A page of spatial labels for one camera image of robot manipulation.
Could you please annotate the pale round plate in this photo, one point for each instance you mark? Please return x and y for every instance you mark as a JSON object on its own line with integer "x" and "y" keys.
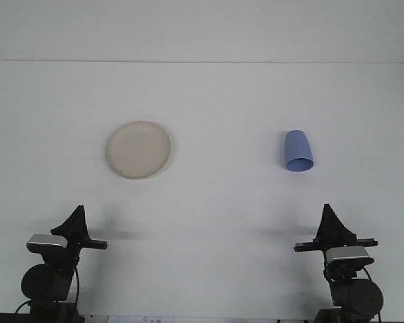
{"x": 138, "y": 149}

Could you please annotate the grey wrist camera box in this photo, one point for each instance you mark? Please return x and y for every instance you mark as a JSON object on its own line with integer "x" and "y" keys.
{"x": 45, "y": 241}
{"x": 348, "y": 254}

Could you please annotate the pale blue cup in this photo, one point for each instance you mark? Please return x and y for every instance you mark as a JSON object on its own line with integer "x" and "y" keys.
{"x": 298, "y": 148}

